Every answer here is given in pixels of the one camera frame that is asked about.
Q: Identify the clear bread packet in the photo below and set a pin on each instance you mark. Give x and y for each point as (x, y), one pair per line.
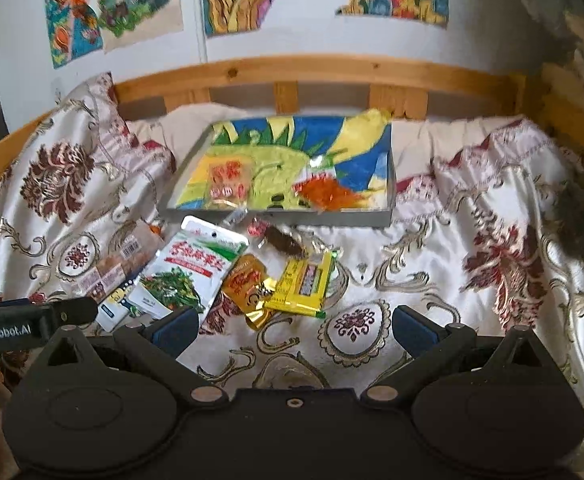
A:
(121, 255)

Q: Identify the small silver wrapper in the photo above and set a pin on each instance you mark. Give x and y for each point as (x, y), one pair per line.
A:
(234, 216)

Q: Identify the grey tray with colourful lining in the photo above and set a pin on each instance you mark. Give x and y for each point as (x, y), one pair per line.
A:
(282, 217)

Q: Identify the red orange snack packet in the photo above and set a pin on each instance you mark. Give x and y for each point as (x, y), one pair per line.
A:
(227, 180)

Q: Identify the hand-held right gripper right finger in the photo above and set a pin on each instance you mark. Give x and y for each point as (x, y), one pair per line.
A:
(413, 330)

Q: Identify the white wall pipe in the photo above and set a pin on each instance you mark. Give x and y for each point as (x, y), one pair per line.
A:
(202, 15)

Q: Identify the clear packet with brown snack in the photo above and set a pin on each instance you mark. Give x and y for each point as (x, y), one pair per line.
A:
(279, 240)

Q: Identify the cartoon figures wall poster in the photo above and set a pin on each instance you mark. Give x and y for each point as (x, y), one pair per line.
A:
(116, 5)

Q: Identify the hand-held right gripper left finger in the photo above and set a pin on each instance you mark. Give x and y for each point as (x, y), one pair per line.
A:
(175, 329)

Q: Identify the wooden bed headboard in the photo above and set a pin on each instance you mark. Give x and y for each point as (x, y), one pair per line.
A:
(322, 72)

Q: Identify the white green vegetable snack packet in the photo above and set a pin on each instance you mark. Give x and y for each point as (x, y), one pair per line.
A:
(191, 270)

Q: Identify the floral satin blanket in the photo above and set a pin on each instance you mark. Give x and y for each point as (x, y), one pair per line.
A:
(472, 260)

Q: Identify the blue white snack packet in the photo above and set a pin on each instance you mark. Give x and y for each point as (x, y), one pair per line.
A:
(121, 305)

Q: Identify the cream pillow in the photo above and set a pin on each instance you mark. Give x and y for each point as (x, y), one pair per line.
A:
(186, 125)

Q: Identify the dark furry object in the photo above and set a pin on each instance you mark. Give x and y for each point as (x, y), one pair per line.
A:
(579, 225)

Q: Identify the gold snack packet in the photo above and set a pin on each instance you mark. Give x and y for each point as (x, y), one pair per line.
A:
(247, 285)

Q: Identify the yellow snack packet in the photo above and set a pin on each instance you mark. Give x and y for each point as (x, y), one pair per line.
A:
(302, 285)

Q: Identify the clear orange snack packet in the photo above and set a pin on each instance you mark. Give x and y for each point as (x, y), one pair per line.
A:
(329, 192)

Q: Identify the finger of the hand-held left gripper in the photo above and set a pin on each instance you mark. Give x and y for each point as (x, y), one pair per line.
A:
(74, 314)

